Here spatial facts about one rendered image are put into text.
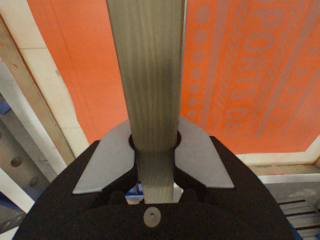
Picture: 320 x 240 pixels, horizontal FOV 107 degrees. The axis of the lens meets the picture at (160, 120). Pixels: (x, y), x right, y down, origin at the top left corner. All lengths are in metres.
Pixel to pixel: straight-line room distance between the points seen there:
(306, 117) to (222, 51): 0.28
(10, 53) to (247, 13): 0.39
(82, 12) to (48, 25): 0.06
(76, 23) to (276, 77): 0.38
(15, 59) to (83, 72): 0.10
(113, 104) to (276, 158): 0.48
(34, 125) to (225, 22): 0.41
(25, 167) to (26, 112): 0.14
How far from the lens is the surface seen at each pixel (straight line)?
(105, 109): 0.29
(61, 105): 0.34
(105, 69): 0.27
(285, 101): 0.39
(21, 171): 0.42
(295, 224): 0.85
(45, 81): 0.33
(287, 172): 0.53
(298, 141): 0.50
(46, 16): 0.31
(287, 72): 0.36
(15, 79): 0.32
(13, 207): 0.90
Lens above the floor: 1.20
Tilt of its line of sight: 61 degrees down
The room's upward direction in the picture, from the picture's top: 178 degrees clockwise
